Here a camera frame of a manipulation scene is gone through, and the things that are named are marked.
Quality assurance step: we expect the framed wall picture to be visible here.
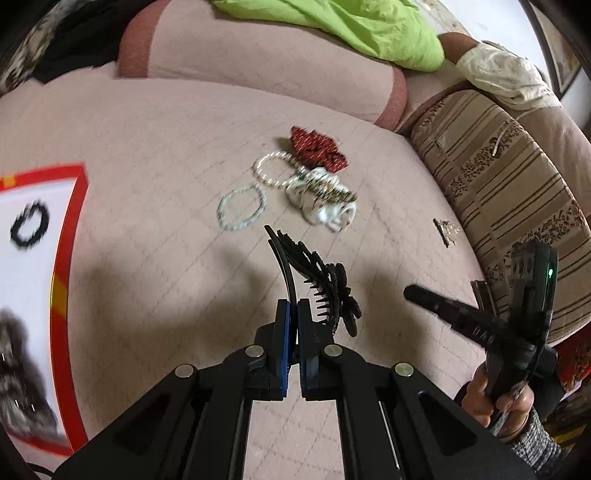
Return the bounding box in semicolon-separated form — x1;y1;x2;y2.
522;0;583;97

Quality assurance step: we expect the brown flat object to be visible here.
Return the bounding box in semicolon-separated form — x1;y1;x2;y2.
470;279;492;319

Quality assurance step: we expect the red patterned cloth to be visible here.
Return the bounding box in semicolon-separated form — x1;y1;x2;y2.
556;332;591;393

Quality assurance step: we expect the person's right forearm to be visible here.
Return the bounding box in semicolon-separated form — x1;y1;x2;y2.
492;406;573;476

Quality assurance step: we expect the red cardboard box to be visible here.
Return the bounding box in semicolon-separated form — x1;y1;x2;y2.
0;162;89;457

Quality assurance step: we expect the black grey sheer scrunchie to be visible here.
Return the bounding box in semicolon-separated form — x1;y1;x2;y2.
0;307;61;439

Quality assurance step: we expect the white crumpled cloth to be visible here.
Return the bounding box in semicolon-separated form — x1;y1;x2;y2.
455;41;561;110

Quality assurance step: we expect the red dotted scrunchie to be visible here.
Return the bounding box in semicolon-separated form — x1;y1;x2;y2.
290;126;348;174

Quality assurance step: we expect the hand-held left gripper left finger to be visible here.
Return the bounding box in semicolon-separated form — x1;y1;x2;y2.
53;299;293;480

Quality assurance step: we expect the white pearl necklace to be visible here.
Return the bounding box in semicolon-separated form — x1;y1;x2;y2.
253;151;301;190

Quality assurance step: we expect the person's right hand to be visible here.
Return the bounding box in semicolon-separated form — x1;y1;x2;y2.
455;360;536;439

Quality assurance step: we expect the pale green bead bracelet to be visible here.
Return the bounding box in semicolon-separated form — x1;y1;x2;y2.
217;183;267;232

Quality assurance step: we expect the black cloth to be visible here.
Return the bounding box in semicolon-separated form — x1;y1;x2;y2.
32;9;153;84

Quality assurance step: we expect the white dotted scrunchie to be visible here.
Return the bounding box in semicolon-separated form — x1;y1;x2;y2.
285;167;358;232

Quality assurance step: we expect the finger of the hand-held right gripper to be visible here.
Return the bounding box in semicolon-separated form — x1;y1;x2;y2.
404;285;502;346

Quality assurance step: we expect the pink bolster pillow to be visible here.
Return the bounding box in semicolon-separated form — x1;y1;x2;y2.
116;0;407;130

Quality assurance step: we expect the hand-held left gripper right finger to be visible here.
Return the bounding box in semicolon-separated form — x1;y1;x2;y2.
298;298;536;480

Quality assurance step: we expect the brown striped cushion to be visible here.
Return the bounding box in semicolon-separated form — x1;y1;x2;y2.
410;88;591;344

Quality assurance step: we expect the floral leaf print cloth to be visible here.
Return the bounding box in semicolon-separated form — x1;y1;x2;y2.
0;14;61;93

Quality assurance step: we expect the black hair tie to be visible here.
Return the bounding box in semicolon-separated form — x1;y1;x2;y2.
10;202;49;248

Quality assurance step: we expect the bright green cloth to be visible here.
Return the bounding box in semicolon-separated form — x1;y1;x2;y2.
208;0;445;72

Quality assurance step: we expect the black hair claw clip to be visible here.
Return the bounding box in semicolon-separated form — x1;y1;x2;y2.
264;225;363;337

